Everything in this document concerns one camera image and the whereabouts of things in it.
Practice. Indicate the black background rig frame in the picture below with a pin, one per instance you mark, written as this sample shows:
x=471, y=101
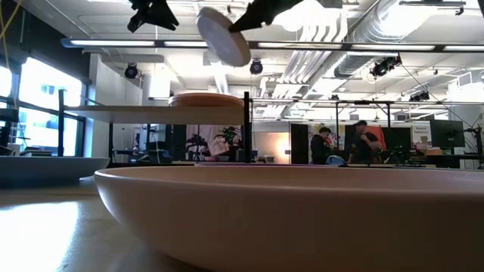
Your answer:
x=363, y=102

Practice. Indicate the person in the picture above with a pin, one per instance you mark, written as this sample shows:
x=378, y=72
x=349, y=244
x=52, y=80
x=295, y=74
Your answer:
x=321, y=147
x=365, y=145

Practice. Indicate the pink plate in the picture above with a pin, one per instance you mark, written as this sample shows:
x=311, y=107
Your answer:
x=264, y=211

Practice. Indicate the long overhead light bar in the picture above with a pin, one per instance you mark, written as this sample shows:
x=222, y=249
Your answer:
x=302, y=46

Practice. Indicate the black stand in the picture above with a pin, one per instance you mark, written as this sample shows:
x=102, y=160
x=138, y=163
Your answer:
x=479, y=143

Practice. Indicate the white wall sign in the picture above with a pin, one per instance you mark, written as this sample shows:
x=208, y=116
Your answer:
x=421, y=133

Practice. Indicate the dark background desk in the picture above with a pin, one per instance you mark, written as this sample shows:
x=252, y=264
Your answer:
x=453, y=160

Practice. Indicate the tan plate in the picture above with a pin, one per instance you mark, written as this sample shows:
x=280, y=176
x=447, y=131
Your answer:
x=206, y=100

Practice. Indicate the light green plate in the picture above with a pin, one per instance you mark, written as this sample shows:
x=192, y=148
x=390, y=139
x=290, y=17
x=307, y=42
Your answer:
x=223, y=38

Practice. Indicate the low shelf with black frame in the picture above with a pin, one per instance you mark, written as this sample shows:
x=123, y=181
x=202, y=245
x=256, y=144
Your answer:
x=151, y=114

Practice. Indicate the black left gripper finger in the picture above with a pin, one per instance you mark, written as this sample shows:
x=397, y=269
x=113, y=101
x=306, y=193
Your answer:
x=164, y=20
x=136, y=20

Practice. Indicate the large window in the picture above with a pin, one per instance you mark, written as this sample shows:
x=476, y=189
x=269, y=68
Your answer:
x=41, y=132

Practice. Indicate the black computer monitor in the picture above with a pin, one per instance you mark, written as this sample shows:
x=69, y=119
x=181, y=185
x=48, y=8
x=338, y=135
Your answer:
x=396, y=138
x=447, y=133

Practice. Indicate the orange panel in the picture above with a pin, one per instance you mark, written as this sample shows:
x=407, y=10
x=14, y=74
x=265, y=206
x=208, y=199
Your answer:
x=380, y=136

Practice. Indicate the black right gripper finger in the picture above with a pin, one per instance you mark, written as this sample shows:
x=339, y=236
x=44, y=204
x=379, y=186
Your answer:
x=259, y=22
x=246, y=15

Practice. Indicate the blue rounded object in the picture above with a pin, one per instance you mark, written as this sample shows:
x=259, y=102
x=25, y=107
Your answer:
x=336, y=161

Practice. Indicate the dark door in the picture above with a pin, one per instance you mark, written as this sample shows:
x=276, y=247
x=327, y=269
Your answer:
x=300, y=143

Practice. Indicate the blue plate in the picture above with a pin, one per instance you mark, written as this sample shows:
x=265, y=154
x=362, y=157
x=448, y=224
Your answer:
x=45, y=168

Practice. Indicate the colourful wall poster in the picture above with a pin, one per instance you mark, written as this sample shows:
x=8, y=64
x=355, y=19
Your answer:
x=337, y=132

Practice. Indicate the black hanging spotlight cluster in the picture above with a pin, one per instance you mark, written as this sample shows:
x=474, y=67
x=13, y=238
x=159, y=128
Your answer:
x=419, y=96
x=383, y=67

